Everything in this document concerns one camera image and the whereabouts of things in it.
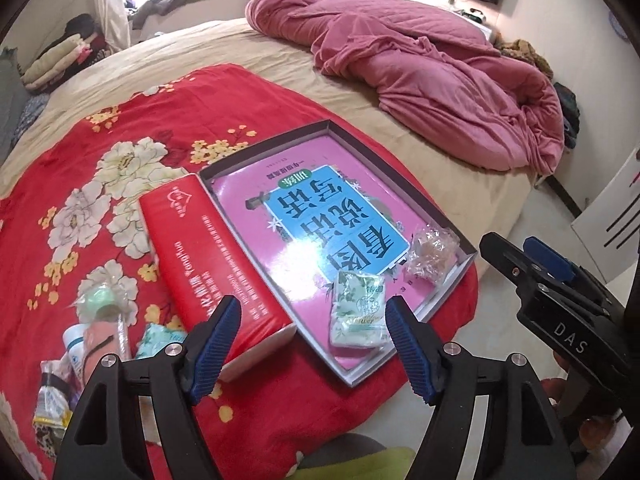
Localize dark clothes heap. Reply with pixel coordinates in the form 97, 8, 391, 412
552, 82, 581, 148

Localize grey clothes on windowsill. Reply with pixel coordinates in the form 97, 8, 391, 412
127, 0, 211, 31

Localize pile of folded clothes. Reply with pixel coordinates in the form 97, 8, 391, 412
22, 12, 123, 93

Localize yellow white tube black cap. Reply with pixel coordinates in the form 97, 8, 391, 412
32, 360, 73, 433

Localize white board with dark lines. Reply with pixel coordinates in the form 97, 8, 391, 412
570, 145, 640, 281

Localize white medicine bottle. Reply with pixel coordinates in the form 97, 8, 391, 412
62, 322, 96, 391

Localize teal tissue packet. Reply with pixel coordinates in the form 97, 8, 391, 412
135, 322, 188, 361

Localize white curtain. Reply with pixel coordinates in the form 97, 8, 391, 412
92, 0, 132, 53

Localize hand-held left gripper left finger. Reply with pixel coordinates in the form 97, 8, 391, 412
52, 296, 242, 480

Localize dark cardboard box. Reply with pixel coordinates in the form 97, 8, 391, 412
198, 119, 478, 387

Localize person's right hand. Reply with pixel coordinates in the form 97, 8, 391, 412
544, 379, 633, 450

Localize green floral tissue packet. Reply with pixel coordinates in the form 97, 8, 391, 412
328, 270, 388, 350

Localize red tissue pack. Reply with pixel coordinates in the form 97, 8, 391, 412
138, 172, 297, 383

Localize bed with beige sheet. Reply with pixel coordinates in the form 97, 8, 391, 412
0, 17, 538, 441

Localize white cabinet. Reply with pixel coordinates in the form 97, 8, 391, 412
447, 2, 493, 41

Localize grey pillow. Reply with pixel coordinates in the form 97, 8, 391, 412
0, 47, 31, 146

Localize clear bag with pink item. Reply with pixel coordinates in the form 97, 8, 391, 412
402, 225, 461, 288

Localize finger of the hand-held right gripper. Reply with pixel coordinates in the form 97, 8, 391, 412
522, 236, 576, 285
479, 232, 543, 306

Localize red floral blanket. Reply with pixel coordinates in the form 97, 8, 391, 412
0, 63, 478, 480

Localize mint green sponge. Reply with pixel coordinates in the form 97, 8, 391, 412
82, 285, 123, 318

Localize pink pack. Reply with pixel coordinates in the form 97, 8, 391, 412
82, 322, 131, 386

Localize pink quilt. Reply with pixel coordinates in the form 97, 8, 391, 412
245, 0, 566, 173

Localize leopard print scrunchie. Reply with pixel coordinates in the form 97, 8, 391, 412
30, 422, 68, 463

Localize pink book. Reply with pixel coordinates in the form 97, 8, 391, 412
210, 130, 451, 361

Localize brown clothes heap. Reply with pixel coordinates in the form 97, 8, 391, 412
495, 39, 553, 81

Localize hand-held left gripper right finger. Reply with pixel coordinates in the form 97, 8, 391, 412
387, 296, 576, 480

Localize green garment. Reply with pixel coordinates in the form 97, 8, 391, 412
320, 430, 418, 480

